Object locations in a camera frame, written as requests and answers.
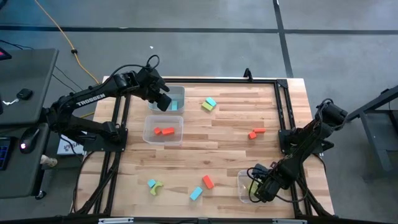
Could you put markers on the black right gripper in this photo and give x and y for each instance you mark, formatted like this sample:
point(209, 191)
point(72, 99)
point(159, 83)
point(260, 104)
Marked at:
point(270, 188)

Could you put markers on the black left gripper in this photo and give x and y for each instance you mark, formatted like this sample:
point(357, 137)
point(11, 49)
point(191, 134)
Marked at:
point(150, 84)

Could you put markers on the blue rectangular block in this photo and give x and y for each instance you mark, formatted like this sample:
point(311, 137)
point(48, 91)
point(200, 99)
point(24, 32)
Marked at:
point(174, 105)
point(196, 193)
point(211, 101)

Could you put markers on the green rectangular block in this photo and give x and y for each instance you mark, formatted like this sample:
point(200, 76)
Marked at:
point(206, 106)
point(253, 187)

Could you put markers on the red rectangular block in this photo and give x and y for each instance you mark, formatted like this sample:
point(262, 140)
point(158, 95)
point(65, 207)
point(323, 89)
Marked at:
point(208, 182)
point(168, 131)

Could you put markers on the red cube block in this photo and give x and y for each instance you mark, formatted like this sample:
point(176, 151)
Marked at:
point(252, 135)
point(157, 131)

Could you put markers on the thin red plank block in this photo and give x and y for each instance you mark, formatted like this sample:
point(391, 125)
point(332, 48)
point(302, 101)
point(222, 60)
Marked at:
point(260, 130)

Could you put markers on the blue cube block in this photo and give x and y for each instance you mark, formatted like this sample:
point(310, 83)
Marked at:
point(151, 183)

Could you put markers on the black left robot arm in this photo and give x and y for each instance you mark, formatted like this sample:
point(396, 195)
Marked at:
point(90, 99)

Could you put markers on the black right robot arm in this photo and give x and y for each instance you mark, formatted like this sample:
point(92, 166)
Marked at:
point(298, 158)

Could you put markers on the clear bin with blue blocks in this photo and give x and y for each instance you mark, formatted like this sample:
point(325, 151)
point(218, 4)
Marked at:
point(178, 93)

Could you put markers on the clear plastic bin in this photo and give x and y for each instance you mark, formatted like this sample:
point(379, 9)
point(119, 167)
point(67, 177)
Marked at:
point(242, 186)
point(149, 138)

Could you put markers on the silver aluminium bar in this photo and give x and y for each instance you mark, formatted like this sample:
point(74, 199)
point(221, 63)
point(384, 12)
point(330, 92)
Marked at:
point(116, 221)
point(289, 221)

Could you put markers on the black floor tape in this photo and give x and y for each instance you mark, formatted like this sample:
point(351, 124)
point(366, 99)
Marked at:
point(155, 30)
point(286, 56)

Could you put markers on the green arch block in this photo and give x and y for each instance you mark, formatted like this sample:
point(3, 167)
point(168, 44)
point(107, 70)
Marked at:
point(155, 188)

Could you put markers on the white printed sign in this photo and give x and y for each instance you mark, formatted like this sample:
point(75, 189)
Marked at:
point(66, 149)

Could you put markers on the small beige object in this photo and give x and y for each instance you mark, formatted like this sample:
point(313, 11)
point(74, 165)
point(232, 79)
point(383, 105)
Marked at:
point(48, 161)

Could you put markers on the dark grey desk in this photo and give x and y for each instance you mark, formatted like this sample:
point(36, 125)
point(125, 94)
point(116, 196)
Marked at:
point(31, 71)
point(18, 180)

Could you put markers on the black computer mouse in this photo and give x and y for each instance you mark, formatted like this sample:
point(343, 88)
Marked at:
point(29, 140)

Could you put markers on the grey metal stand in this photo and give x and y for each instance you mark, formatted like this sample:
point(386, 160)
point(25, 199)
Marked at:
point(382, 98)

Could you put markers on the black device pink screen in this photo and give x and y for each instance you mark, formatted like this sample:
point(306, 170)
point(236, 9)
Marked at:
point(3, 54)

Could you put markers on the black keyboard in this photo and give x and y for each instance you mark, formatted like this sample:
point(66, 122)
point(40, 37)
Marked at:
point(4, 154)

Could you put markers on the black clamp bracket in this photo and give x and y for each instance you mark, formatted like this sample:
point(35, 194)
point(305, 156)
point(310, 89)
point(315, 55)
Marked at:
point(247, 74)

